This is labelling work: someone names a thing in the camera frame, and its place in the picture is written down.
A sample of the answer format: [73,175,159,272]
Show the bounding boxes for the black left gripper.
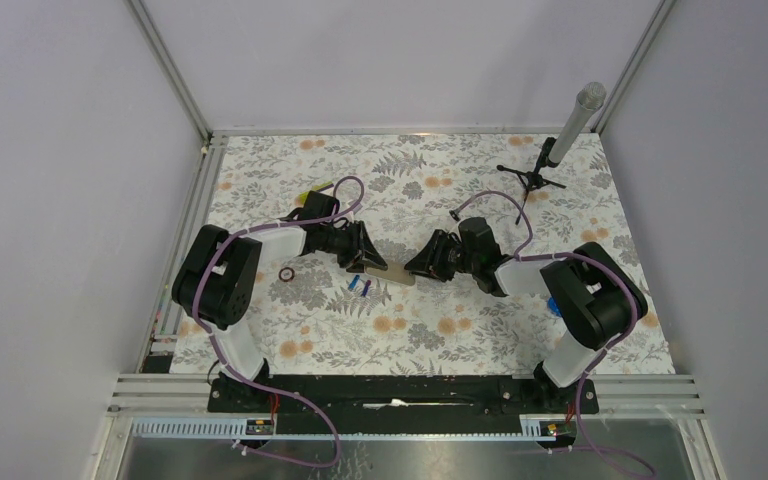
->
[320,221,386,275]

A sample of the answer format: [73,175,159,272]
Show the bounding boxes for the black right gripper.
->
[404,229,479,283]

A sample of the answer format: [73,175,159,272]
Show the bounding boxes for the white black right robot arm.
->
[405,217,649,412]

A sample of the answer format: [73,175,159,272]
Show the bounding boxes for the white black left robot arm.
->
[171,191,388,411]

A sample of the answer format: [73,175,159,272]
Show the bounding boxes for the poker chip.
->
[278,267,295,282]

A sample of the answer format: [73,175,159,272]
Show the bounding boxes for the green and purple block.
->
[296,180,334,208]

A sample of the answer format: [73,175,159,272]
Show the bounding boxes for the black mini tripod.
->
[496,137,567,206]

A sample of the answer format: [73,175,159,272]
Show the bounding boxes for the blue plastic piece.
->
[547,297,561,317]

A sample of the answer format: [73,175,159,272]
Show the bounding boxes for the grey microphone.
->
[546,82,607,168]

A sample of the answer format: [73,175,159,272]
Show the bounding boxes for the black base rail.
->
[207,374,600,435]

